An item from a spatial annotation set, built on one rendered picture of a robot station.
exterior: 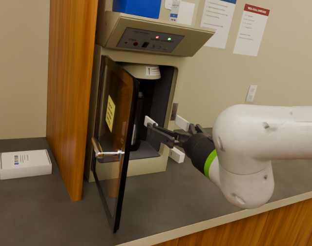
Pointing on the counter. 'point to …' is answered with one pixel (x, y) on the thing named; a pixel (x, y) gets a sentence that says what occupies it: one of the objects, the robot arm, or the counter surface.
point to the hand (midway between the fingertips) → (164, 121)
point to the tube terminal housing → (126, 54)
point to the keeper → (174, 111)
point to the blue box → (138, 8)
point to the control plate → (132, 36)
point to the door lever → (102, 150)
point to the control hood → (186, 29)
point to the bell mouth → (141, 70)
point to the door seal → (128, 153)
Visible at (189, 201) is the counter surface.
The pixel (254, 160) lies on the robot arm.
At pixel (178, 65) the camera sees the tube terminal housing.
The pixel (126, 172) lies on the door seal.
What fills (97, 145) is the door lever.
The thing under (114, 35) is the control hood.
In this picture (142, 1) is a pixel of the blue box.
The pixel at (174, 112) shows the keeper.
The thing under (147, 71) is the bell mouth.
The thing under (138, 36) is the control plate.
